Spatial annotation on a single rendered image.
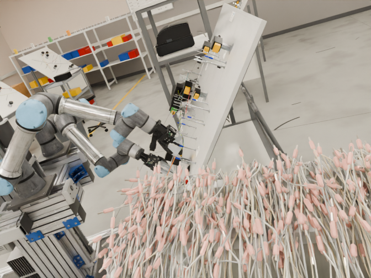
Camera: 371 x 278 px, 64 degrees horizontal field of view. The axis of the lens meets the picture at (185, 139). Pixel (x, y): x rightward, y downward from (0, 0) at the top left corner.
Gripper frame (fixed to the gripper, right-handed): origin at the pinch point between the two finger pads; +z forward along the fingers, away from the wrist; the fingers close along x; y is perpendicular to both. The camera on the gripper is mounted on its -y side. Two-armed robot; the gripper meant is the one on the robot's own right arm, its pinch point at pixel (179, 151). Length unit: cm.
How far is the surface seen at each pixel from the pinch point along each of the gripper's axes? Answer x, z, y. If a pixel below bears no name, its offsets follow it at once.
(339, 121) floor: 181, 196, 35
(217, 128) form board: -18.0, -7.9, 34.1
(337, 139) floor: 142, 182, 27
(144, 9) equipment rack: 106, -50, 4
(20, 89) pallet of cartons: 527, -145, -542
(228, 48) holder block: 20, -16, 49
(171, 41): 109, -21, -2
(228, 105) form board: -15.6, -11.6, 43.1
